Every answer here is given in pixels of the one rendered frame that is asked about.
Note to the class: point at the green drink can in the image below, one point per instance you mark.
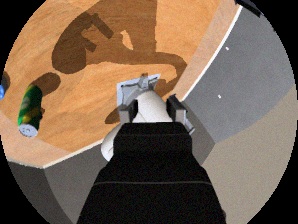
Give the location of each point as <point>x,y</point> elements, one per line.
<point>29,114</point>

